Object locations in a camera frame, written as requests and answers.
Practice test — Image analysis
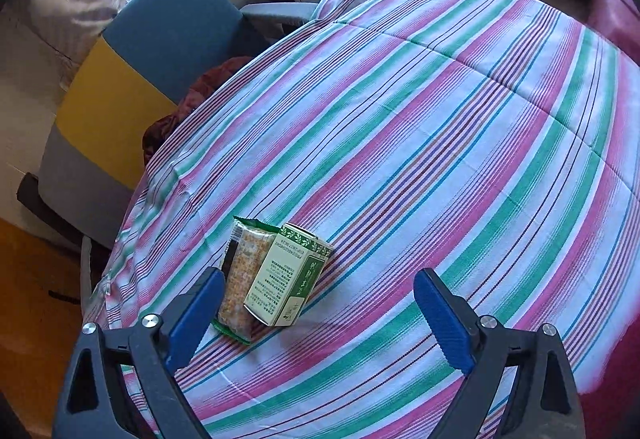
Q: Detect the dark red cloth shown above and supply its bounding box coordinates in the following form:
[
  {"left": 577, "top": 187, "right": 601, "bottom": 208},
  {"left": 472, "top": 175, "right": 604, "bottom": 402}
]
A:
[{"left": 142, "top": 56, "right": 248, "bottom": 165}]

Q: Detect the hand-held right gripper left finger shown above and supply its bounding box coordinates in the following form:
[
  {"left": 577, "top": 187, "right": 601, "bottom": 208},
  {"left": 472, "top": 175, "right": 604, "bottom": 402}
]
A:
[{"left": 52, "top": 268, "right": 226, "bottom": 439}]

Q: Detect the striped tablecloth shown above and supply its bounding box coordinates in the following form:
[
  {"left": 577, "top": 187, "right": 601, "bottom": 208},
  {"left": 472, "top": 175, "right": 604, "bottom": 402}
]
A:
[{"left": 82, "top": 0, "right": 640, "bottom": 439}]

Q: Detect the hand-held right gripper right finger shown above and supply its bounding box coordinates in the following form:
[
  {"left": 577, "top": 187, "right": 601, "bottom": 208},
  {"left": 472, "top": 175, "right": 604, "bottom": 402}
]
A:
[{"left": 414, "top": 268, "right": 587, "bottom": 439}]

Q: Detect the grey yellow blue chair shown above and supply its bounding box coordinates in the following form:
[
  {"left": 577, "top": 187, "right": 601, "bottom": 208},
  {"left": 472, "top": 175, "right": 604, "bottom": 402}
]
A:
[{"left": 17, "top": 0, "right": 321, "bottom": 250}]

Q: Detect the green and white carton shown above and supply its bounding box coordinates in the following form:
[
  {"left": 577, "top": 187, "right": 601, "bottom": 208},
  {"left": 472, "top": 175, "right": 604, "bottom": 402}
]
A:
[{"left": 243, "top": 222, "right": 335, "bottom": 327}]

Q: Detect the green cracker packet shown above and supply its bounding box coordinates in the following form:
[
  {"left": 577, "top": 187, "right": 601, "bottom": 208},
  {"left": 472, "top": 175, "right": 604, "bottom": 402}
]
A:
[{"left": 212, "top": 216, "right": 281, "bottom": 345}]

